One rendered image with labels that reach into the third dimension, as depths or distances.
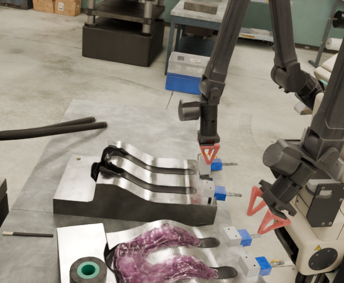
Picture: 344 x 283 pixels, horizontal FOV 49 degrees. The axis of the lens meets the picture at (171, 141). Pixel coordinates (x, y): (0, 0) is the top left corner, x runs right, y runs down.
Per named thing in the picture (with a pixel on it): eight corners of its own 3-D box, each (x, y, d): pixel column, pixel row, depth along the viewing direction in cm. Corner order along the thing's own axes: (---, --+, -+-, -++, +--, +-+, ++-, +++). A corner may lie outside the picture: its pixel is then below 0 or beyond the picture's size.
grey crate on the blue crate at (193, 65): (219, 71, 463) (221, 59, 456) (218, 81, 427) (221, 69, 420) (170, 62, 467) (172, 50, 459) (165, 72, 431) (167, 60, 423)
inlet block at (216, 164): (235, 168, 133) (235, 154, 131) (238, 173, 128) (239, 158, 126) (198, 169, 132) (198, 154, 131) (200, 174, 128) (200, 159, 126)
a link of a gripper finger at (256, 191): (246, 224, 92) (270, 196, 89) (235, 205, 98) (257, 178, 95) (265, 232, 95) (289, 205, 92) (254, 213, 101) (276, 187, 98)
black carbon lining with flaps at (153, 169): (193, 173, 133) (197, 150, 129) (196, 201, 119) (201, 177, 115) (94, 163, 131) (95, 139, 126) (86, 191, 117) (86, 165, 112)
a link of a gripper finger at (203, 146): (199, 167, 124) (200, 140, 121) (197, 159, 131) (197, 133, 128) (220, 167, 124) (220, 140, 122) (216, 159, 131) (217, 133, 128)
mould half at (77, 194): (205, 181, 142) (211, 150, 136) (212, 228, 120) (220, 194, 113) (72, 167, 139) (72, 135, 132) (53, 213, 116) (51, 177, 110)
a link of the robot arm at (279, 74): (313, 80, 124) (304, 76, 129) (297, 60, 119) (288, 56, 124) (293, 101, 126) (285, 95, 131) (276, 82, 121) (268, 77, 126)
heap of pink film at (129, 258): (197, 234, 108) (201, 213, 104) (223, 283, 93) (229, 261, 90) (106, 246, 99) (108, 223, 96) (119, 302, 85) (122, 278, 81)
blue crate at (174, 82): (216, 86, 473) (219, 69, 463) (215, 98, 437) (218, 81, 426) (168, 78, 477) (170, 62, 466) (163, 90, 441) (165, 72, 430)
